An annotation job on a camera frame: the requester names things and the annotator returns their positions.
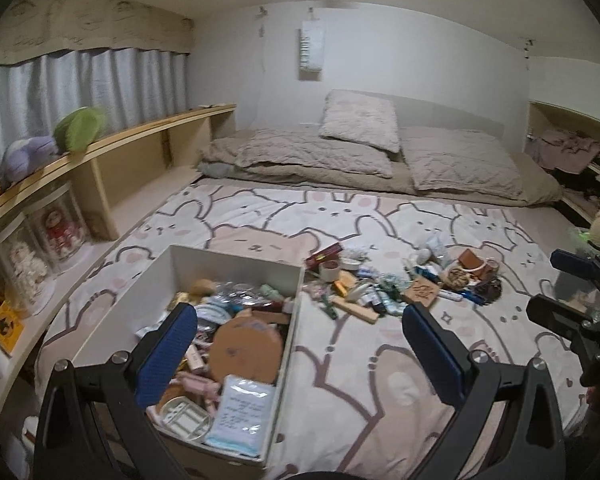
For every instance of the white tape roll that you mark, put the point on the white tape roll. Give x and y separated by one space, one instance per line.
330 271

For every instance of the light wooden block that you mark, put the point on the light wooden block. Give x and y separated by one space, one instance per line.
357 309

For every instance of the left beige pillow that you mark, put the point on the left beige pillow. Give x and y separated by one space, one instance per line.
315 155

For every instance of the purple plush toy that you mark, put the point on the purple plush toy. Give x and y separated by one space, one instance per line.
27 155

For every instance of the bunny printed blanket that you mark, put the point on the bunny printed blanket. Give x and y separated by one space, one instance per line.
260 215

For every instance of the blue face mask packet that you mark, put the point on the blue face mask packet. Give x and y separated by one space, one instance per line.
240 415

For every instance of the white squeeze tube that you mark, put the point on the white squeeze tube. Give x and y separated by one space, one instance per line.
437 249

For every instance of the grey curtain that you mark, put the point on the grey curtain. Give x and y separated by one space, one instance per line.
80 85

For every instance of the clear jar with red doll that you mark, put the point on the clear jar with red doll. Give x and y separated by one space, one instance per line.
57 230

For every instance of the long wooden shelf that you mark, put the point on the long wooden shelf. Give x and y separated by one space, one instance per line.
145 127

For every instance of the large beige pillow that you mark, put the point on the large beige pillow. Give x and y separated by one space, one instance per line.
462 165

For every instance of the round dish of nuts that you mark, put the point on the round dish of nuts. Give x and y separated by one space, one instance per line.
457 277

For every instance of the brown square coaster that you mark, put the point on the brown square coaster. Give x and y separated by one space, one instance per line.
421 292

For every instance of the white storage box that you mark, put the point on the white storage box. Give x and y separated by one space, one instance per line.
230 265

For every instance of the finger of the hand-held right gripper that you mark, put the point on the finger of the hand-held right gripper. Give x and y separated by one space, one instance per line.
555 312
572 262

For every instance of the round cork coaster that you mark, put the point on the round cork coaster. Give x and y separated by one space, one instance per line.
247 350

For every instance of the dark red box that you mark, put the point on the dark red box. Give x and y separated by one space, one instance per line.
324 255

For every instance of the green plush toy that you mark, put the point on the green plush toy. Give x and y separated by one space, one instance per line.
80 127

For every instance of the beige mattress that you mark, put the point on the beige mattress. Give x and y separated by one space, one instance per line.
540 185

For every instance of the beige printed valance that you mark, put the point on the beige printed valance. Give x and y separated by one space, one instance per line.
90 22

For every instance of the brown leather wallet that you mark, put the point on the brown leather wallet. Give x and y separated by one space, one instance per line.
470 260

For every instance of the pink clothes pile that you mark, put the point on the pink clothes pile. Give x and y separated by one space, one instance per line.
570 152

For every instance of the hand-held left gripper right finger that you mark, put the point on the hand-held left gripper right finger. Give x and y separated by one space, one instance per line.
430 355

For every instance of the small beige pillow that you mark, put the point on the small beige pillow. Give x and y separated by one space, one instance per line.
362 120

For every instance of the yellow box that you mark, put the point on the yellow box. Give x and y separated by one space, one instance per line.
2 320

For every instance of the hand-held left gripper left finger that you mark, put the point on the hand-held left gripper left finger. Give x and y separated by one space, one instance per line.
167 355

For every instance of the clear jar with white shells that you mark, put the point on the clear jar with white shells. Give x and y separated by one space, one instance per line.
25 270

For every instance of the brown mug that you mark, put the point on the brown mug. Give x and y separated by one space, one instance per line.
490 268

